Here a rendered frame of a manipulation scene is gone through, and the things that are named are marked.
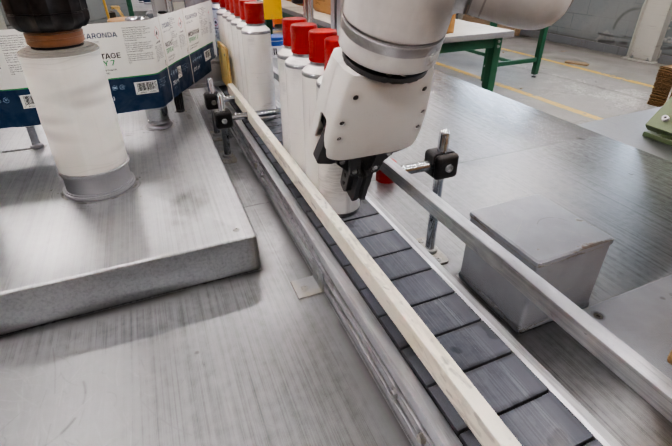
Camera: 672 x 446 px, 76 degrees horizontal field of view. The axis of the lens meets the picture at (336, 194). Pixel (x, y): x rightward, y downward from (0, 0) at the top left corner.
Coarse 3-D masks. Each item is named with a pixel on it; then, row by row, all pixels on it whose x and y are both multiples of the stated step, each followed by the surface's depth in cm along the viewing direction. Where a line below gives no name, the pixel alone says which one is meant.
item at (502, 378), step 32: (320, 224) 51; (352, 224) 51; (384, 224) 51; (384, 256) 46; (416, 256) 46; (416, 288) 42; (448, 288) 42; (384, 320) 38; (448, 320) 38; (480, 320) 38; (448, 352) 35; (480, 352) 35; (480, 384) 33; (512, 384) 33; (544, 384) 33; (448, 416) 30; (512, 416) 30; (544, 416) 30
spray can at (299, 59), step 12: (300, 24) 53; (312, 24) 53; (300, 36) 52; (300, 48) 53; (288, 60) 54; (300, 60) 53; (288, 72) 54; (300, 72) 53; (288, 84) 55; (300, 84) 54; (288, 96) 56; (300, 96) 55; (288, 108) 57; (300, 108) 56; (288, 120) 58; (300, 120) 56; (300, 132) 57; (300, 144) 58; (300, 156) 59
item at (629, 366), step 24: (384, 168) 48; (408, 192) 44; (432, 192) 41; (456, 216) 38; (480, 240) 35; (504, 264) 32; (528, 288) 31; (552, 288) 30; (552, 312) 29; (576, 312) 28; (576, 336) 27; (600, 336) 26; (600, 360) 26; (624, 360) 25; (648, 384) 23
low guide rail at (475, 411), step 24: (240, 96) 84; (288, 168) 58; (312, 192) 51; (336, 216) 46; (336, 240) 45; (360, 264) 40; (384, 288) 37; (408, 312) 34; (408, 336) 34; (432, 336) 32; (432, 360) 31; (456, 384) 29; (456, 408) 29; (480, 408) 27; (480, 432) 27; (504, 432) 26
